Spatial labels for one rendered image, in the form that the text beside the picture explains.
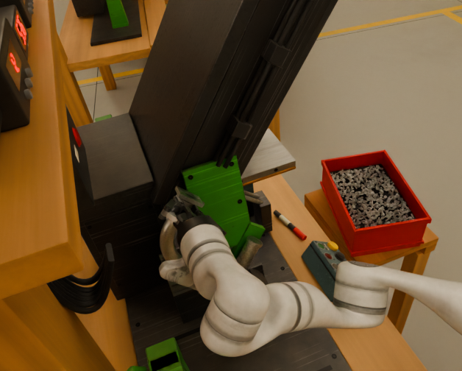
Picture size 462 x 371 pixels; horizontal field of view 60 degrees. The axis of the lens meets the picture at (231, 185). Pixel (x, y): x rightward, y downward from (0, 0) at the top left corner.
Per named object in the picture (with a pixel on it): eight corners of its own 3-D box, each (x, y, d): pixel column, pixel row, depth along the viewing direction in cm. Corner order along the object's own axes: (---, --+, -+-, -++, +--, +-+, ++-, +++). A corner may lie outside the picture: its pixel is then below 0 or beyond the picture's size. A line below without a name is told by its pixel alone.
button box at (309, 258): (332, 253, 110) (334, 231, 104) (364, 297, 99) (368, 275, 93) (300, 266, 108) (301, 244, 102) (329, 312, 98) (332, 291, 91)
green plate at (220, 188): (242, 221, 98) (224, 142, 88) (254, 239, 90) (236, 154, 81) (197, 237, 95) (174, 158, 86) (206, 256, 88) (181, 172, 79)
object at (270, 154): (269, 137, 113) (268, 127, 111) (296, 169, 102) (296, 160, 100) (133, 179, 106) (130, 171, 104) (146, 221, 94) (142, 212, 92)
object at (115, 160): (160, 203, 127) (130, 110, 104) (186, 277, 105) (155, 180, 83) (102, 222, 124) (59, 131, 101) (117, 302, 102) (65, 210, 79)
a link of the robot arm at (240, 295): (203, 227, 59) (181, 277, 61) (236, 293, 45) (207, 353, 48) (244, 237, 62) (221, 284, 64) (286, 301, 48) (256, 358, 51)
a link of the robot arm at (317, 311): (254, 331, 61) (261, 275, 61) (347, 314, 79) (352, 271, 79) (303, 354, 54) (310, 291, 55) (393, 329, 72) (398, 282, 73)
